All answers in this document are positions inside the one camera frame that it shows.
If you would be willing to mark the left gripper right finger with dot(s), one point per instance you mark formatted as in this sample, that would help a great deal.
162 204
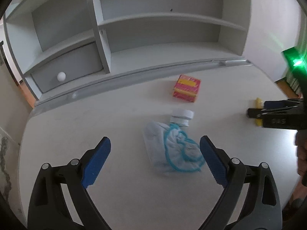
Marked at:
261 209

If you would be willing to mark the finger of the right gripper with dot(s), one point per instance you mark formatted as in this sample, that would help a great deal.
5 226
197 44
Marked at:
275 114

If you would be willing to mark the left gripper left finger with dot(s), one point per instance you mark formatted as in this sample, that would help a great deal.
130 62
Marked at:
48 208

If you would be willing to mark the person's right hand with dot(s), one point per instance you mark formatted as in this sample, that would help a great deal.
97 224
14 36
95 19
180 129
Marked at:
300 143

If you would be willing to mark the red pink small box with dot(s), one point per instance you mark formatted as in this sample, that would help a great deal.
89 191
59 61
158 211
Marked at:
186 88

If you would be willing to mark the crushed plastic bottle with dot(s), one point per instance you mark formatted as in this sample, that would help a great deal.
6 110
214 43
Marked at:
169 147

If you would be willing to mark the white round drawer knob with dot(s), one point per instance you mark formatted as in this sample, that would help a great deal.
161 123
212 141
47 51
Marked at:
61 76

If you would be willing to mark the grey desk hutch shelf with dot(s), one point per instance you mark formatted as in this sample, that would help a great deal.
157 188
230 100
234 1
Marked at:
94 41

